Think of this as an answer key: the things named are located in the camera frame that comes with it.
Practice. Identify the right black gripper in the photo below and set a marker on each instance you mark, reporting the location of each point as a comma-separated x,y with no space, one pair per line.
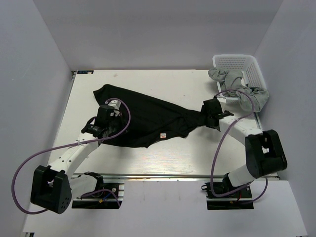
204,113

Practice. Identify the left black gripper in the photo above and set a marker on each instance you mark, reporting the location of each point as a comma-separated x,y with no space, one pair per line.
117,118

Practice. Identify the black t shirt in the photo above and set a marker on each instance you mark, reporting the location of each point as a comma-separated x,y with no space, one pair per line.
151,120

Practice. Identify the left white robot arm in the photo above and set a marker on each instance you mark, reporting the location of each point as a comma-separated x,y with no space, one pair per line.
54,186

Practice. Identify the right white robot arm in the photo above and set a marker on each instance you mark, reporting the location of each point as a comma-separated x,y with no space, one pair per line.
264,154

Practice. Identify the grey t shirt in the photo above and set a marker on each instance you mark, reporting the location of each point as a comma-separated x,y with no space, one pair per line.
230,82

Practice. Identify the white plastic basket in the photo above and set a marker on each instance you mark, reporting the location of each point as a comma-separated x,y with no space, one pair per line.
252,75

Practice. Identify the blue label sticker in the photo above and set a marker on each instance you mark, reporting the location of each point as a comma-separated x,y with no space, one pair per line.
85,72

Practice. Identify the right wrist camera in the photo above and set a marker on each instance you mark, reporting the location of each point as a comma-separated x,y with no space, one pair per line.
221,100

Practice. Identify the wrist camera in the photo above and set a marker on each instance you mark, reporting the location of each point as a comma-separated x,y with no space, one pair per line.
116,105
221,100

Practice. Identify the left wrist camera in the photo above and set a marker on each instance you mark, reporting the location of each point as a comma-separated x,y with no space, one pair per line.
116,105

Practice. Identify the aluminium table rail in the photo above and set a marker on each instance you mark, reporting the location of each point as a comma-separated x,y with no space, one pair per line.
177,176

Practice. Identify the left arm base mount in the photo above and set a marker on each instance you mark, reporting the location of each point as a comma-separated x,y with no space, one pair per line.
96,191

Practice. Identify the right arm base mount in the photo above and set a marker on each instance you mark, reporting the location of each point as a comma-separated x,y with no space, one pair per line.
240,200

